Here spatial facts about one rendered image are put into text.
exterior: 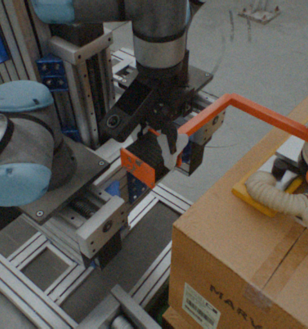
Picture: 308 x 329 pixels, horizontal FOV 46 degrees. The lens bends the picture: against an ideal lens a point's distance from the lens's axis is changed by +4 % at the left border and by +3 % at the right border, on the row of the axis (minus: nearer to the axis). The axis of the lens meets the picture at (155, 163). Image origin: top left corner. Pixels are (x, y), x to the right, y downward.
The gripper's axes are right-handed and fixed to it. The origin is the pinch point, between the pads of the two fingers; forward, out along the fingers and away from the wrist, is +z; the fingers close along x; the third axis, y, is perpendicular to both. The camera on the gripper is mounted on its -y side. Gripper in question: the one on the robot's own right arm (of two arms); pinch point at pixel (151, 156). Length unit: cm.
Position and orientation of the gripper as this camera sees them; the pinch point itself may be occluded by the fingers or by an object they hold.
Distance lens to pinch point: 67.4
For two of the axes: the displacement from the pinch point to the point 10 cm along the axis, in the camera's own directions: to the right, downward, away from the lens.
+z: 0.1, 6.7, 7.4
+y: 6.8, -5.4, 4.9
